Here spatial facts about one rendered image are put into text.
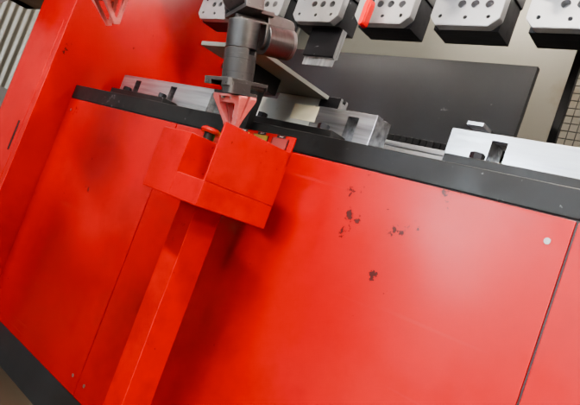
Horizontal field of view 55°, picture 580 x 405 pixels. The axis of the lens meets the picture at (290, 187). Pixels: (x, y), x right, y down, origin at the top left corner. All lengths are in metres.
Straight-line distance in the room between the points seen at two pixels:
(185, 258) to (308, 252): 0.23
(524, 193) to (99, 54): 1.50
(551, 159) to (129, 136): 1.08
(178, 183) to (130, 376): 0.36
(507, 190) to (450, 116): 0.87
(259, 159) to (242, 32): 0.22
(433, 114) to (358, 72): 0.36
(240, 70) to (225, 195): 0.22
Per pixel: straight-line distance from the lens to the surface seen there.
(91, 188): 1.68
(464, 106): 1.76
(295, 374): 1.05
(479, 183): 0.93
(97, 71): 2.01
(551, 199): 0.89
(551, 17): 1.14
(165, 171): 1.04
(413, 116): 1.82
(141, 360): 1.07
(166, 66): 2.15
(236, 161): 0.96
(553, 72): 3.74
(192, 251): 1.04
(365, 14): 1.29
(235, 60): 0.98
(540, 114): 3.64
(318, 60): 1.42
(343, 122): 1.25
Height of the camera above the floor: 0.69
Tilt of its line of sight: 4 degrees up
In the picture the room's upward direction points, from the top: 20 degrees clockwise
